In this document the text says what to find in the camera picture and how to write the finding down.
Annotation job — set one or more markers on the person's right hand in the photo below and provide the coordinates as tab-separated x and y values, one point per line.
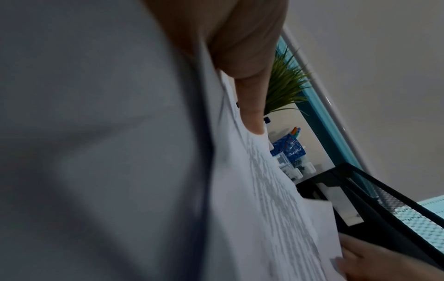
381	266

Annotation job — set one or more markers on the person's left hand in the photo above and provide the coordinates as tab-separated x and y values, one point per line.
242	41

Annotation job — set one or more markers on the black mesh paper tray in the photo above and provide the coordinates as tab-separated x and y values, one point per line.
374	233

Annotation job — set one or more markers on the printed paper bundle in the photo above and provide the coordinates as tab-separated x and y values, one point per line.
260	178

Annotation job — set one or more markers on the potted green plant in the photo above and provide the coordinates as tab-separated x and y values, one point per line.
284	82

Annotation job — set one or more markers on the small dark blue box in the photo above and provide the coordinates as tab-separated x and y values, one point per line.
266	120

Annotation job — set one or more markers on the red pen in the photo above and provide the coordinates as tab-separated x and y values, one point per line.
294	131

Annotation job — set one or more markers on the blue pen holder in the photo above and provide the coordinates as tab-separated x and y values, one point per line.
289	148

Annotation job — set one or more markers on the white tape dispenser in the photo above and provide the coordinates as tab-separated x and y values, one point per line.
301	170

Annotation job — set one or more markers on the clear plastic lidded box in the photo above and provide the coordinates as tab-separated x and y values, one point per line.
282	162

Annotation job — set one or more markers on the wide grey roller blind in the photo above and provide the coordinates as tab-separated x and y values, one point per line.
381	82

